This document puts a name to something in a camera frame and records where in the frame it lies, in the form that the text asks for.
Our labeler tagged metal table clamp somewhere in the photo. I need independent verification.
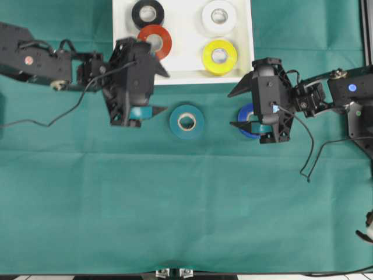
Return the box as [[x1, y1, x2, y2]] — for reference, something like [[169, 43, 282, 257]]
[[179, 268, 193, 279], [155, 268, 170, 279]]

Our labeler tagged red tape roll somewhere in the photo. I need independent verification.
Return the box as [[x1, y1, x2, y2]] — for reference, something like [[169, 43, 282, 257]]
[[137, 24, 173, 60]]

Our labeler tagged black right camera cable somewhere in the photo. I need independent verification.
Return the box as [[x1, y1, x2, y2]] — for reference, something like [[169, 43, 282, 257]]
[[272, 104, 373, 183]]

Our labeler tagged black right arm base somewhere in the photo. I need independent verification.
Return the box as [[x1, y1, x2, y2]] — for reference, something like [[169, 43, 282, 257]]
[[347, 99, 372, 160]]

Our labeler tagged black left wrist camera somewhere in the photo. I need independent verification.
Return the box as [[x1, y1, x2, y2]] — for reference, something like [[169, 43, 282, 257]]
[[109, 37, 154, 106]]

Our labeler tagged white plastic case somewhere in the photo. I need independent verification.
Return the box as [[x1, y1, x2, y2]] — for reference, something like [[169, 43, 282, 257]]
[[112, 0, 255, 86]]

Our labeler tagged green tape roll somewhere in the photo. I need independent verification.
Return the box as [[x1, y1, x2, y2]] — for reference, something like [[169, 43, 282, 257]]
[[169, 104, 205, 140]]

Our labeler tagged black left camera cable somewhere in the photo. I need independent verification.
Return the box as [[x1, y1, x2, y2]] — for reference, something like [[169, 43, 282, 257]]
[[0, 60, 138, 128]]

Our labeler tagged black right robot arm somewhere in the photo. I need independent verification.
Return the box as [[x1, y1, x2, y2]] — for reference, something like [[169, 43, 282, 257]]
[[228, 57, 372, 144]]

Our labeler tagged aluminium frame rail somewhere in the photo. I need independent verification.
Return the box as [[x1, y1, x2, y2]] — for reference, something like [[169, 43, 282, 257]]
[[360, 0, 372, 65]]

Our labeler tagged black tape roll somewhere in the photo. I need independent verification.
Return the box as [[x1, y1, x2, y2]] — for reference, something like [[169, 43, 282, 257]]
[[131, 0, 165, 30]]

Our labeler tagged white black object at edge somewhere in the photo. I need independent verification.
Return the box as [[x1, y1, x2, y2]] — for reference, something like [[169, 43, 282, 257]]
[[355, 211, 373, 243]]

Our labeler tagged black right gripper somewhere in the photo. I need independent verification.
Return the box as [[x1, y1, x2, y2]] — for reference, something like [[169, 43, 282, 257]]
[[227, 58, 294, 144]]

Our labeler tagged metal table clamp left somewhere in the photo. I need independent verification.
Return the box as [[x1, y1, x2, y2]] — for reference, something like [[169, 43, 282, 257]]
[[155, 268, 170, 279]]

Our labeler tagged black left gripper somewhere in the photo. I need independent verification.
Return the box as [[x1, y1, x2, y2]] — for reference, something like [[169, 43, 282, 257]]
[[103, 37, 170, 128]]

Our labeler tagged black camera cable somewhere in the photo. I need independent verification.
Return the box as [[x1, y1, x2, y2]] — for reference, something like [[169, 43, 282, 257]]
[[272, 104, 373, 183], [0, 60, 138, 128]]

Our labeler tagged white tape roll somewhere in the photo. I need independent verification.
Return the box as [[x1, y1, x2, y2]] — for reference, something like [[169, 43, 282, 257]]
[[202, 1, 237, 35]]

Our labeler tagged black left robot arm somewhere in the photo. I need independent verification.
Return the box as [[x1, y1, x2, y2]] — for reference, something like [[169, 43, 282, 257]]
[[1, 22, 169, 128]]

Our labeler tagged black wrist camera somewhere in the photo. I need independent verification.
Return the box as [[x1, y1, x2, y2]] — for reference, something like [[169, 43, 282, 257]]
[[109, 37, 154, 106], [251, 57, 291, 125]]

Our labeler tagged yellow tape roll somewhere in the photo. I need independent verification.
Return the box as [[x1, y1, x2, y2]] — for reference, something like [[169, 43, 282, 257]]
[[202, 39, 238, 76]]

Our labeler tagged blue tape roll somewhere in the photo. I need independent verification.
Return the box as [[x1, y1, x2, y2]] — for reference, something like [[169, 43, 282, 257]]
[[237, 103, 261, 139]]

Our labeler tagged metal table clamp right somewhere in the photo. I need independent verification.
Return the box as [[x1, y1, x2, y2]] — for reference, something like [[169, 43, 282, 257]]
[[179, 268, 193, 279]]

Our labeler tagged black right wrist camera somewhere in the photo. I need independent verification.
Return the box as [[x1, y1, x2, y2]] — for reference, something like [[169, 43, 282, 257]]
[[251, 57, 291, 125]]

